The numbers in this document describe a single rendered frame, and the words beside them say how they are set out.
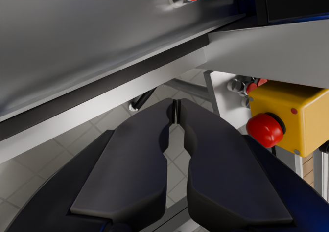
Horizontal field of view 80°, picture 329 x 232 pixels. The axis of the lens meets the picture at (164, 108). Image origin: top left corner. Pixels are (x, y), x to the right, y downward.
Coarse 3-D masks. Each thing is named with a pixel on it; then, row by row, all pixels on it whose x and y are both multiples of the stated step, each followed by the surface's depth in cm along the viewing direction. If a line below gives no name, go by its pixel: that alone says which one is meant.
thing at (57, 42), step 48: (0, 0) 19; (48, 0) 21; (96, 0) 23; (144, 0) 25; (0, 48) 20; (48, 48) 22; (96, 48) 24; (144, 48) 27; (0, 96) 21; (48, 96) 20
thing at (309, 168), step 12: (324, 144) 31; (276, 156) 44; (288, 156) 41; (312, 156) 43; (324, 156) 37; (300, 168) 42; (312, 168) 44; (324, 168) 38; (312, 180) 46; (324, 180) 40; (324, 192) 41
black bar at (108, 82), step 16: (176, 48) 26; (192, 48) 28; (144, 64) 25; (160, 64) 26; (96, 80) 23; (112, 80) 24; (128, 80) 25; (64, 96) 22; (80, 96) 23; (96, 96) 24; (32, 112) 22; (48, 112) 22; (0, 128) 21; (16, 128) 21
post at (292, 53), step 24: (240, 24) 25; (288, 24) 18; (312, 24) 16; (216, 48) 28; (240, 48) 24; (264, 48) 21; (288, 48) 19; (312, 48) 17; (240, 72) 26; (264, 72) 22; (288, 72) 20; (312, 72) 18
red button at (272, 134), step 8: (248, 120) 24; (256, 120) 23; (264, 120) 22; (272, 120) 22; (248, 128) 24; (256, 128) 23; (264, 128) 22; (272, 128) 22; (280, 128) 22; (256, 136) 23; (264, 136) 22; (272, 136) 22; (280, 136) 22; (264, 144) 23; (272, 144) 22
